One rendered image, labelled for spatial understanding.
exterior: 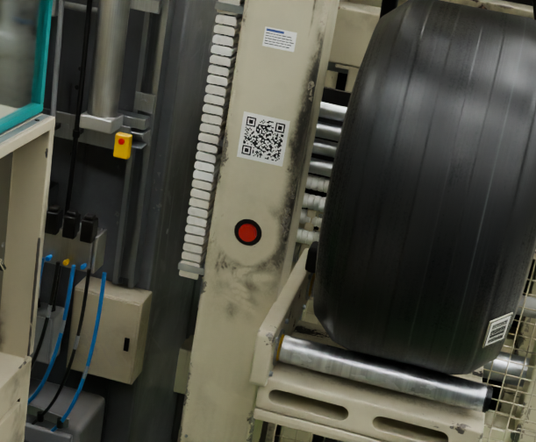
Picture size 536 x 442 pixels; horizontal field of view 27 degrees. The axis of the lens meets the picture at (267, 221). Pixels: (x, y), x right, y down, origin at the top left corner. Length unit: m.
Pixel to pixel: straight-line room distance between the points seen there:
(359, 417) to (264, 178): 0.41
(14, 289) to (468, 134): 0.68
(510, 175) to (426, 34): 0.25
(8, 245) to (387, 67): 0.59
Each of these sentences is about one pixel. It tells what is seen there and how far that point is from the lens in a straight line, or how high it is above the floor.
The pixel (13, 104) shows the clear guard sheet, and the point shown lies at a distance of 1.47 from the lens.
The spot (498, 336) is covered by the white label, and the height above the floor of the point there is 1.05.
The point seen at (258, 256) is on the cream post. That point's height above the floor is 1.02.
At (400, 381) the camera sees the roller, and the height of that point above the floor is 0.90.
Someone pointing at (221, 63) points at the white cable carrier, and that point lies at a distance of 1.74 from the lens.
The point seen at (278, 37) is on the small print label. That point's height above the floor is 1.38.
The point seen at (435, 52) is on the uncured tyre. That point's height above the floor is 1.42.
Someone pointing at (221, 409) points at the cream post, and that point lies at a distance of 1.93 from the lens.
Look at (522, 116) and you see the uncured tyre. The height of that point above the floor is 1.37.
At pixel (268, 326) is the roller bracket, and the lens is 1.74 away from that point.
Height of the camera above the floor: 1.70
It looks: 20 degrees down
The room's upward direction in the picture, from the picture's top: 10 degrees clockwise
